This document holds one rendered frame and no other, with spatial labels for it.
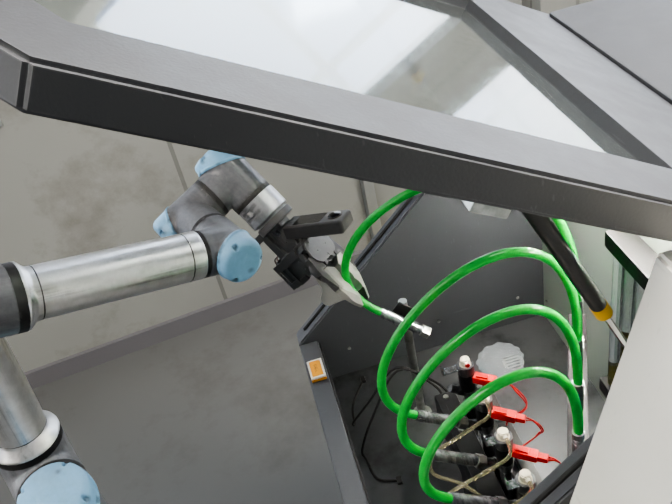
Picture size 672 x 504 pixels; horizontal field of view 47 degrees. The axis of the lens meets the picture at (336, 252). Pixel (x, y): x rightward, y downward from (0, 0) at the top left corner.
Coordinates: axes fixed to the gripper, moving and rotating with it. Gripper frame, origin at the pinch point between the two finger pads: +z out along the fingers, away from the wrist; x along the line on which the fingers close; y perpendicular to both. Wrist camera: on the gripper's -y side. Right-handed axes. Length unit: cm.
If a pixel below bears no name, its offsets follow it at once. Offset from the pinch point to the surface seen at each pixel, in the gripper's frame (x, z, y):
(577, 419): 18.2, 29.3, -24.3
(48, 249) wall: -80, -76, 145
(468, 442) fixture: 5.2, 30.1, 2.2
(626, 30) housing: -28, -1, -53
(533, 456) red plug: 13.6, 33.4, -11.4
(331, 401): -0.9, 11.9, 23.7
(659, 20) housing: -32, 2, -57
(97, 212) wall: -92, -73, 126
